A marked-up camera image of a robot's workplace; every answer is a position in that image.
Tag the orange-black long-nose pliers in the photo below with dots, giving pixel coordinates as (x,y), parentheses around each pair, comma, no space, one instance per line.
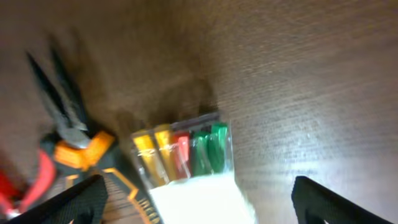
(78,147)

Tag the small red-handled cutting pliers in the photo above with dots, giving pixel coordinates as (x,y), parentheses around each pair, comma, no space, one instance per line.
(14,201)

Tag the screwdriver set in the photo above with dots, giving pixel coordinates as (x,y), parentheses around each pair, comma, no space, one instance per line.
(187,168)

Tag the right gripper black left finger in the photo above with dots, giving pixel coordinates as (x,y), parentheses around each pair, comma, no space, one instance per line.
(83,203)

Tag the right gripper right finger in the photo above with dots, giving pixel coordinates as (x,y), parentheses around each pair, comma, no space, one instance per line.
(316,204)

